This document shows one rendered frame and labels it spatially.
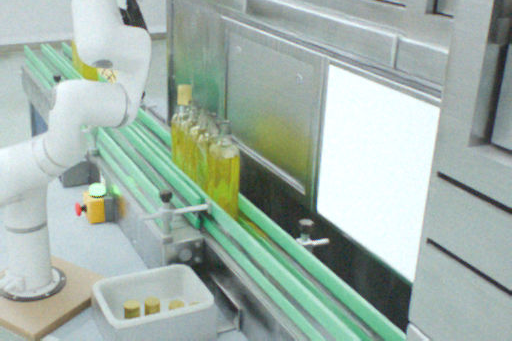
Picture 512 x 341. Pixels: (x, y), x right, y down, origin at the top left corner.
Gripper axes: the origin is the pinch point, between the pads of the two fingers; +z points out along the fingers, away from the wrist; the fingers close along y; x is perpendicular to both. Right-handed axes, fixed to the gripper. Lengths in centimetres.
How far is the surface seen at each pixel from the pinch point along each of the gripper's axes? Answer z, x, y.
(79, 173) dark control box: 51, 21, 52
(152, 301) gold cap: 48, 24, -26
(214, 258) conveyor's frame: 49, 7, -21
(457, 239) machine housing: -3, 4, -103
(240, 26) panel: 12.5, -25.3, 5.8
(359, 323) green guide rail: 47, -5, -60
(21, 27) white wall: 125, -19, 584
